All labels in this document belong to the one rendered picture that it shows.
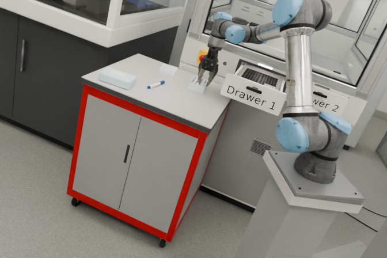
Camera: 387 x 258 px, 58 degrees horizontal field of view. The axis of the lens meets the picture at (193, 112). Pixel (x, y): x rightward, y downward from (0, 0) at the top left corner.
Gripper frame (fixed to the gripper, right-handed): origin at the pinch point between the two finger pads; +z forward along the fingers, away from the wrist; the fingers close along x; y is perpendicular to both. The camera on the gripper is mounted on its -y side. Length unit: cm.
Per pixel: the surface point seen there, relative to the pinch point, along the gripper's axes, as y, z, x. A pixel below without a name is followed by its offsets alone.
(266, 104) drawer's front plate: 12.3, -3.8, 31.6
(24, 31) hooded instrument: -17, 12, -112
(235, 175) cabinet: -22, 58, 34
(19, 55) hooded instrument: -17, 28, -114
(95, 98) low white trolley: 30, 14, -42
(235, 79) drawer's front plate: 10.7, -10.1, 14.6
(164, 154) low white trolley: 34.0, 26.3, -4.4
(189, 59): -25.9, -1.4, -14.0
